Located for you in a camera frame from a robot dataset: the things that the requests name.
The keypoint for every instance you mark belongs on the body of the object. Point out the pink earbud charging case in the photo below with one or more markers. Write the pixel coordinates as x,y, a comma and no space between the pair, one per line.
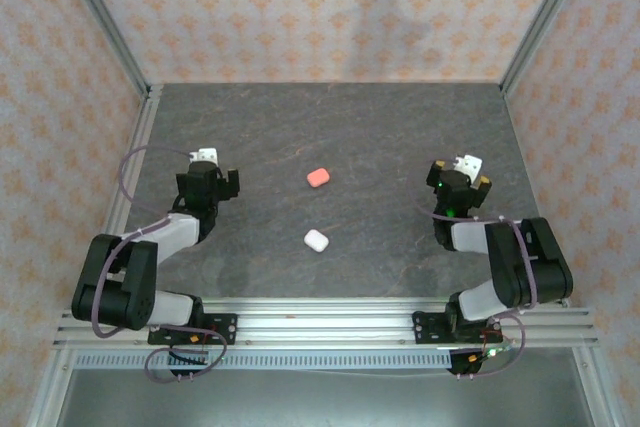
318,177

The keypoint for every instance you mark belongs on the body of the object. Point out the white earbud charging case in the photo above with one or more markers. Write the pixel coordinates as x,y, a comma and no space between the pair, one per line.
316,240

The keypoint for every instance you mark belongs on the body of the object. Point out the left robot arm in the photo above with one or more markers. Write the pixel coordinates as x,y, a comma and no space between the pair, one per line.
120,277

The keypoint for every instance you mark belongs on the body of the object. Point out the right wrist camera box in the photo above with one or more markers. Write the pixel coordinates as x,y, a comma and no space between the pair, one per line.
472,163

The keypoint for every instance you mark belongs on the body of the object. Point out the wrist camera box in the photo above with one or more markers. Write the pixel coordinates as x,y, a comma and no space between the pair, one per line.
472,163
205,155

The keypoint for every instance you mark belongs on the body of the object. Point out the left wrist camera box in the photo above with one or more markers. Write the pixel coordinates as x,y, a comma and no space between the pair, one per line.
205,155

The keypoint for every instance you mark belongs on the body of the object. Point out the aluminium table side rail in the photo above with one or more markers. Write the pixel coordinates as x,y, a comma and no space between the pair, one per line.
142,137

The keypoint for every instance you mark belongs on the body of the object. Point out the wide aluminium mounting rail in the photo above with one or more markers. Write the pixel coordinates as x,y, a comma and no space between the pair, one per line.
325,327

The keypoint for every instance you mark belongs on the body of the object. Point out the aluminium frame post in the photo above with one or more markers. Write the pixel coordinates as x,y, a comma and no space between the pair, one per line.
542,17
107,27

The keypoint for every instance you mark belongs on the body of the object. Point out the aluminium lower frame bar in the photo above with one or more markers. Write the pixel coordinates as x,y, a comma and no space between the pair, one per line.
597,387
50,392

